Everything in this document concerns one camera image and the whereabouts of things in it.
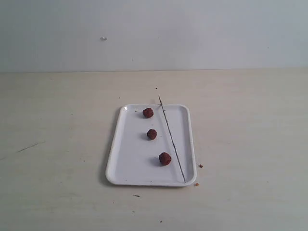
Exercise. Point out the red ball bottom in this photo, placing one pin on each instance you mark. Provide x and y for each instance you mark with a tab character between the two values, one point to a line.
164	159

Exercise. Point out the red ball top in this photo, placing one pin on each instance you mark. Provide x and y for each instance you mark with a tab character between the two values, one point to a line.
148	112

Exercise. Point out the thin metal skewer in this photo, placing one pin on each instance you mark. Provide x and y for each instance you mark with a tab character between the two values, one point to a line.
171	137

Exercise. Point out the white rectangular plastic tray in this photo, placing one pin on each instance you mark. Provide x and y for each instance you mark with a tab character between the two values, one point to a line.
134	158

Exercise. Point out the red ball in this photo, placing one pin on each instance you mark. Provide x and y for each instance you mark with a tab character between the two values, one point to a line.
151	134
148	112
164	159

